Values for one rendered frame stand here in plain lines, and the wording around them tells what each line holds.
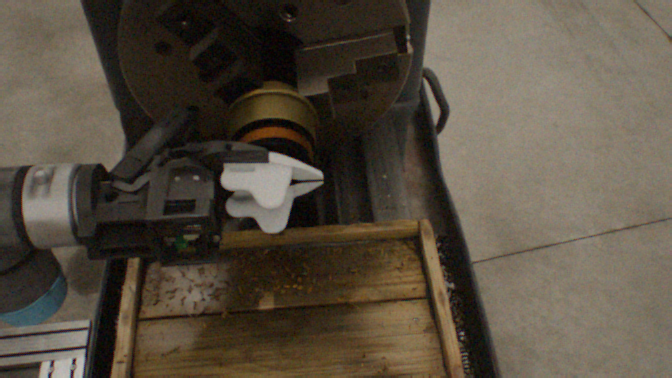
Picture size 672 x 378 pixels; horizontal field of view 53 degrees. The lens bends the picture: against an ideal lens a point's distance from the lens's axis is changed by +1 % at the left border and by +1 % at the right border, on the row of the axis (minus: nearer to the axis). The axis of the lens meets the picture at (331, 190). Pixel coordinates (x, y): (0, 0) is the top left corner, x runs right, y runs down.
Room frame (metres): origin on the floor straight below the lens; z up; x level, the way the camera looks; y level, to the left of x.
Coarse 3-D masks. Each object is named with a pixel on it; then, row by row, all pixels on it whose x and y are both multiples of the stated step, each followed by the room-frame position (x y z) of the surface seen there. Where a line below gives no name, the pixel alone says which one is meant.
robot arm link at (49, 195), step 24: (48, 168) 0.39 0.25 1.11; (72, 168) 0.39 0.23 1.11; (24, 192) 0.36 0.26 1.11; (48, 192) 0.36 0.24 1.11; (72, 192) 0.37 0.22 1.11; (24, 216) 0.35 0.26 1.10; (48, 216) 0.35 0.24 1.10; (72, 216) 0.35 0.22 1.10; (48, 240) 0.34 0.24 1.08; (72, 240) 0.34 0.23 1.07
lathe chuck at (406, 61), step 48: (144, 0) 0.56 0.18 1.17; (240, 0) 0.57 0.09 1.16; (288, 0) 0.57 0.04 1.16; (336, 0) 0.58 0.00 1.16; (384, 0) 0.58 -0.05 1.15; (144, 48) 0.56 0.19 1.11; (288, 48) 0.65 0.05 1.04; (144, 96) 0.56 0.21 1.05; (192, 96) 0.56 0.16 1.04; (384, 96) 0.58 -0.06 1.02; (336, 144) 0.58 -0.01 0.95
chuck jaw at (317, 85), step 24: (312, 48) 0.56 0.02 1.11; (336, 48) 0.56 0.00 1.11; (360, 48) 0.55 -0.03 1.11; (384, 48) 0.55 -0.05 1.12; (312, 72) 0.53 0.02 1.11; (336, 72) 0.52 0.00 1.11; (360, 72) 0.54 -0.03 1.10; (384, 72) 0.54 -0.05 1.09; (312, 96) 0.49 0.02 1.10; (336, 96) 0.52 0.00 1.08; (360, 96) 0.52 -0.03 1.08
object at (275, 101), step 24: (240, 96) 0.48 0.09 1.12; (264, 96) 0.47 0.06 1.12; (288, 96) 0.48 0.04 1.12; (240, 120) 0.45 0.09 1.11; (264, 120) 0.45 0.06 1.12; (288, 120) 0.45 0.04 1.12; (312, 120) 0.47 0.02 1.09; (264, 144) 0.42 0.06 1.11; (288, 144) 0.42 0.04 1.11; (312, 144) 0.45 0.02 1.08
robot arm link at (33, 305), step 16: (32, 256) 0.36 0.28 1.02; (48, 256) 0.37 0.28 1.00; (0, 272) 0.34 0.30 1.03; (16, 272) 0.34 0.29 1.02; (32, 272) 0.35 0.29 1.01; (48, 272) 0.36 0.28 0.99; (0, 288) 0.33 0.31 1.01; (16, 288) 0.34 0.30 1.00; (32, 288) 0.34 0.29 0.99; (48, 288) 0.35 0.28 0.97; (64, 288) 0.37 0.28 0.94; (0, 304) 0.33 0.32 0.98; (16, 304) 0.33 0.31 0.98; (32, 304) 0.34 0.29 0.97; (48, 304) 0.35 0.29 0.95; (16, 320) 0.33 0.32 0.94; (32, 320) 0.34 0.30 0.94
